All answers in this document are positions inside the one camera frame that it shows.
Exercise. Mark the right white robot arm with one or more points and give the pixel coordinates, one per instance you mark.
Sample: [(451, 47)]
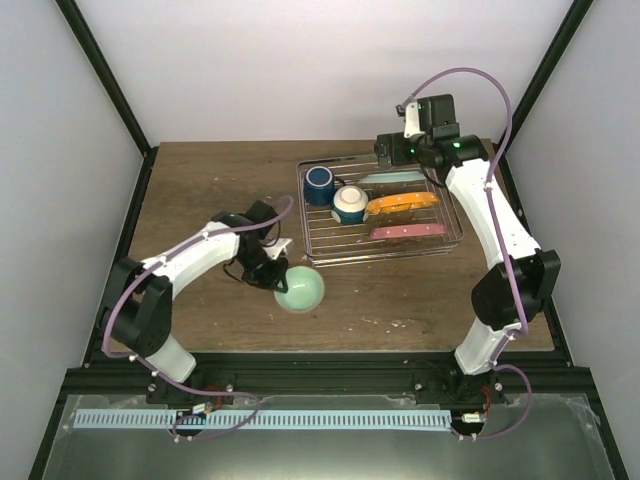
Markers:
[(520, 275)]

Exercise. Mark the orange scalloped plate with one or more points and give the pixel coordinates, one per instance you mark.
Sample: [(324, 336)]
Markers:
[(398, 203)]

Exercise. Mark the teal flower plate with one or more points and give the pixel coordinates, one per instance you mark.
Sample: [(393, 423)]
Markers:
[(392, 177)]

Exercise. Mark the black aluminium frame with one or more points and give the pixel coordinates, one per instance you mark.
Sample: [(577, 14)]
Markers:
[(324, 372)]

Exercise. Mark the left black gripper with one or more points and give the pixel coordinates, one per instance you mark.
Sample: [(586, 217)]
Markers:
[(274, 278)]

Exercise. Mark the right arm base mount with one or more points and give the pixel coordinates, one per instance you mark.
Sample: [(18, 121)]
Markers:
[(448, 387)]

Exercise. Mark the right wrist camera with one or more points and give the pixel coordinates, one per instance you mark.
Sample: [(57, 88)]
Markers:
[(411, 115)]

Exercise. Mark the white upturned bowl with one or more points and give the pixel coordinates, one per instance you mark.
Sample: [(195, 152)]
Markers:
[(349, 205)]

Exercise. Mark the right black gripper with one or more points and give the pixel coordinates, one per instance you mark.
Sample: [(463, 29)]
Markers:
[(383, 154)]

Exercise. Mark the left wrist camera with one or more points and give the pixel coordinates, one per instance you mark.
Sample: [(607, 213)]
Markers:
[(280, 248)]

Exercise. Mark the blue enamel mug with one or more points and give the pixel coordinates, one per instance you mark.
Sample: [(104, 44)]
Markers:
[(318, 186)]

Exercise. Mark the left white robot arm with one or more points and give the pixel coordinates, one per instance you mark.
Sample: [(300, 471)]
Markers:
[(136, 309)]

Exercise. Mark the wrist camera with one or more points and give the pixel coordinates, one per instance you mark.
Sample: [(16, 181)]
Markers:
[(280, 248), (411, 115)]

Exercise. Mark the light blue slotted strip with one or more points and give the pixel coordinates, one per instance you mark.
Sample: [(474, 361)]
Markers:
[(402, 420)]

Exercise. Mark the pink dotted scalloped plate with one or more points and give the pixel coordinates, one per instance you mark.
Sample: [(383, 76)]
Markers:
[(408, 231)]

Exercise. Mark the wire dish rack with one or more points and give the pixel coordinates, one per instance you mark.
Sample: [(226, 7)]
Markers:
[(328, 243)]

